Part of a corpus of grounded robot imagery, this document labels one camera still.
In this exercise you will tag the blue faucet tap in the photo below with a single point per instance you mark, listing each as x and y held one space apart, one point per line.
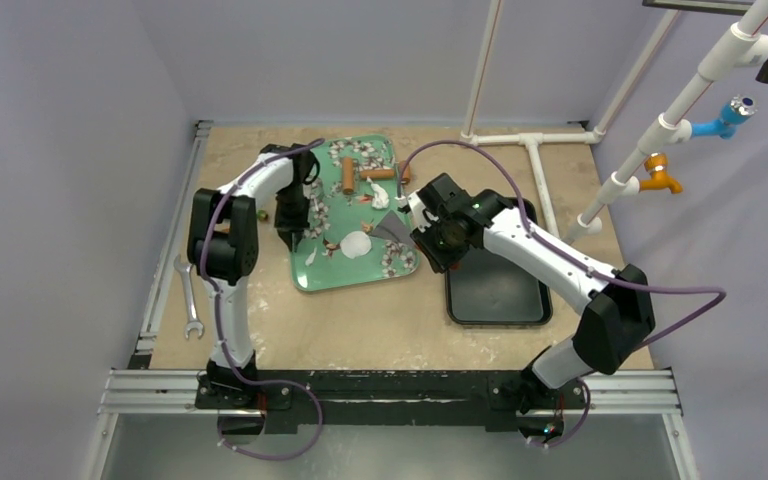
737 111

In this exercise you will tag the wooden rolling pin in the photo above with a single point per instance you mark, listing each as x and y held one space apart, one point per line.
351 174

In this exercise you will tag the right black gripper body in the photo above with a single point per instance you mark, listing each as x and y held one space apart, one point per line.
423 234

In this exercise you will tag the white dough scrap lump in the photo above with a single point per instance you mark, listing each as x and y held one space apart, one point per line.
380 197

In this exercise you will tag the silver open-end wrench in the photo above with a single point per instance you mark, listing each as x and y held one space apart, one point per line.
193 324

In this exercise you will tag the black baking tray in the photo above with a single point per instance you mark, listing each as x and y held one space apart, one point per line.
487 290

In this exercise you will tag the aluminium frame rail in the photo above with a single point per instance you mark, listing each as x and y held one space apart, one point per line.
146 340

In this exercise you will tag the small white dough strip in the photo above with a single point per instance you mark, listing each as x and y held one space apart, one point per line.
311 257

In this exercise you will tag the green floral tray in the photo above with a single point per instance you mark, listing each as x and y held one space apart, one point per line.
333 215

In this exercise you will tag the metal scraper wooden handle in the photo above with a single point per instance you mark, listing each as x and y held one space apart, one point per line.
392 227

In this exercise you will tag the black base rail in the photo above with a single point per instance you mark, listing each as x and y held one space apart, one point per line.
494 400

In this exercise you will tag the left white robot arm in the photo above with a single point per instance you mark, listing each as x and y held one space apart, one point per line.
223 244

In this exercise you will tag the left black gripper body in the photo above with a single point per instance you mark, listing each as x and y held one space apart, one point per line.
291 211

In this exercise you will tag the orange faucet tap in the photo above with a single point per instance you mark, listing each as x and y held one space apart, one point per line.
656 166

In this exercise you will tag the white pvc pipe frame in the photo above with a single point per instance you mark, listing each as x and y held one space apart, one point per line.
743 44

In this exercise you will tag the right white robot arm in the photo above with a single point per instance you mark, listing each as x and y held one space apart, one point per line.
615 309

